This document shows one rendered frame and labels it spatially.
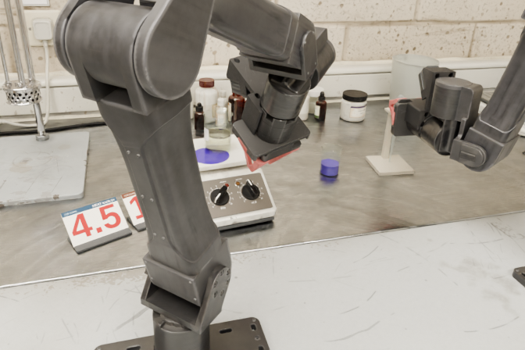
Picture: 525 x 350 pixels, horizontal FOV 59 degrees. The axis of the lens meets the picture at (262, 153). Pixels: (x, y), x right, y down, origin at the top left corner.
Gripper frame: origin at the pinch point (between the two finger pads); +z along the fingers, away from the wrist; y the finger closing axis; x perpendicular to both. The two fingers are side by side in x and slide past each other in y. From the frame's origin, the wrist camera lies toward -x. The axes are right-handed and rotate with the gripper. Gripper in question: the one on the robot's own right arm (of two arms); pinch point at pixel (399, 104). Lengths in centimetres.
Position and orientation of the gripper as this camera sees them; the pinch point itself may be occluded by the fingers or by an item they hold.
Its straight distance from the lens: 101.2
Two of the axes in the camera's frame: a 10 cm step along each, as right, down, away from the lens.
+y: -9.8, 0.5, -1.7
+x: -0.2, 9.1, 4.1
